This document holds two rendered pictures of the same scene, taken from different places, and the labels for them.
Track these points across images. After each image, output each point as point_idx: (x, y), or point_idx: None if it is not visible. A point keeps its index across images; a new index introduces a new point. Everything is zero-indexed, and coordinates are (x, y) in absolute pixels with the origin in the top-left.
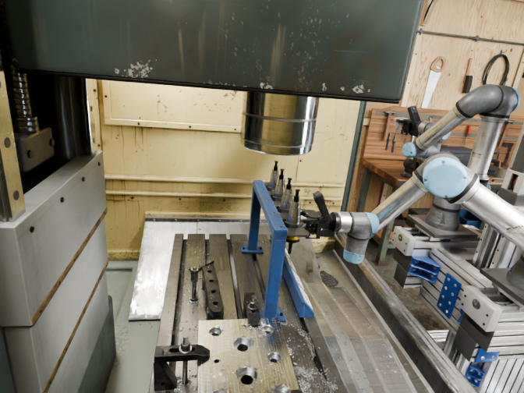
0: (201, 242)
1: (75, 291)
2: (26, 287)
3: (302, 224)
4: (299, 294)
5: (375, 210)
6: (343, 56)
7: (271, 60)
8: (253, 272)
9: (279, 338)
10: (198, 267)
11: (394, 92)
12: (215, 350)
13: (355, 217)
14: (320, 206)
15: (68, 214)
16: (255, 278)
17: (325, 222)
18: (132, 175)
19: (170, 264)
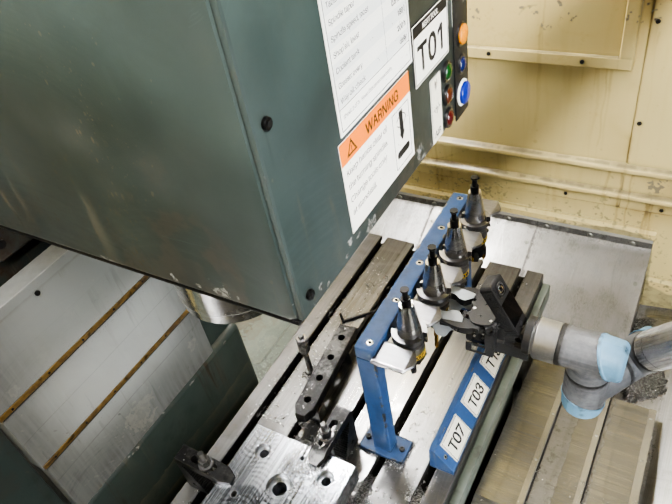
0: (394, 262)
1: (99, 364)
2: None
3: (415, 344)
4: (438, 431)
5: (659, 328)
6: (177, 246)
7: (96, 233)
8: (429, 350)
9: (327, 501)
10: (355, 314)
11: (278, 310)
12: (242, 478)
13: (566, 345)
14: (491, 306)
15: (58, 300)
16: (421, 364)
17: (506, 334)
18: None
19: (323, 296)
